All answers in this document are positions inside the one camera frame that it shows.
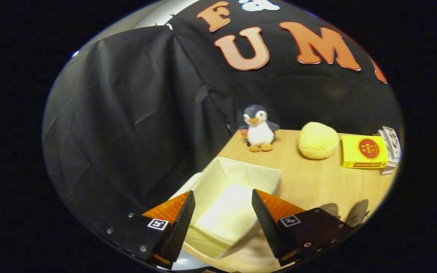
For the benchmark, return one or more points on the white book bird print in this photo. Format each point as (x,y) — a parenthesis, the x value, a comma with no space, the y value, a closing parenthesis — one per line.
(392,142)

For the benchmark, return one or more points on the beige fabric storage box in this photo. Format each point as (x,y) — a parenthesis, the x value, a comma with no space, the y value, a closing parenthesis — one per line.
(241,174)

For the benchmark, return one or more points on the yellow book red circle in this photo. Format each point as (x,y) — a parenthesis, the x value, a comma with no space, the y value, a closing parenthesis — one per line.
(364,149)

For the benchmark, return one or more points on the penguin plush toy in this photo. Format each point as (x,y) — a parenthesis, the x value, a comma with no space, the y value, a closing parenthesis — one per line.
(260,132)

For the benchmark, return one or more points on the dark brown shoe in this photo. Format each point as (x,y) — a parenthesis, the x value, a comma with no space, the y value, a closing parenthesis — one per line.
(358,213)
(330,211)

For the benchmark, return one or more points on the plain white book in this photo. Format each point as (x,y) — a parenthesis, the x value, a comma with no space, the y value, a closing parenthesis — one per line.
(388,167)

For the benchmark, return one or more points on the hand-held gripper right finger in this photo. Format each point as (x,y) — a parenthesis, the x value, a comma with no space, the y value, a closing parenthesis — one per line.
(271,233)

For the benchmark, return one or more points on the white book printed cover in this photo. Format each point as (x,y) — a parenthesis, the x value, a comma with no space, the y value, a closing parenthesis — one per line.
(382,135)

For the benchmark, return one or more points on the yellow round plush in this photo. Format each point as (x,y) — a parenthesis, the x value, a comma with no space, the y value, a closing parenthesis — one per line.
(318,140)

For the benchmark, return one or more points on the small red block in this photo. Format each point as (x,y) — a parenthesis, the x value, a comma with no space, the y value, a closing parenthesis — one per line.
(244,133)

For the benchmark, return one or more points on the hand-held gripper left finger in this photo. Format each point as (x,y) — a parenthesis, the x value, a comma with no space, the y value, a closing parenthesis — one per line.
(178,231)

